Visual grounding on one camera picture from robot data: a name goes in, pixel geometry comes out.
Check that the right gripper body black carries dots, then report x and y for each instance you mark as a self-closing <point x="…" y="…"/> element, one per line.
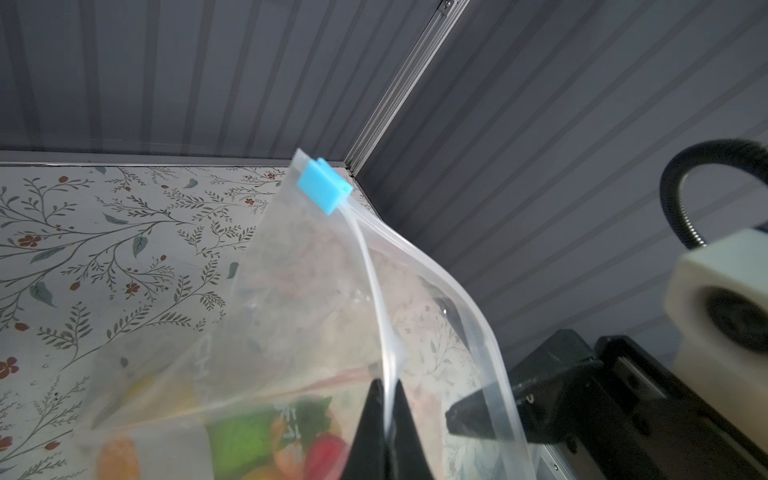
<point x="615" y="412"/>

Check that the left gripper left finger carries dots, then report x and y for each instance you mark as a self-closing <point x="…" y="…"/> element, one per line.
<point x="367" y="456"/>

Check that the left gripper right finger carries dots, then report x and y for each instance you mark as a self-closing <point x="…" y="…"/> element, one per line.
<point x="407" y="460"/>

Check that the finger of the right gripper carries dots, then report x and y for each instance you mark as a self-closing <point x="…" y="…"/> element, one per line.
<point x="516" y="408"/>

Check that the red strawberry toy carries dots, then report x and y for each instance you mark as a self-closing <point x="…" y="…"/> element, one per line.
<point x="326" y="458"/>

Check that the green lime toy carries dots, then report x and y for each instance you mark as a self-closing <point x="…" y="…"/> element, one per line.
<point x="241" y="443"/>

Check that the clear zip top bag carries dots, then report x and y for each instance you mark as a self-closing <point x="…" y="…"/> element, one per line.
<point x="326" y="299"/>

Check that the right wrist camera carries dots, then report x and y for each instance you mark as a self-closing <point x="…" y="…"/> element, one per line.
<point x="717" y="299"/>

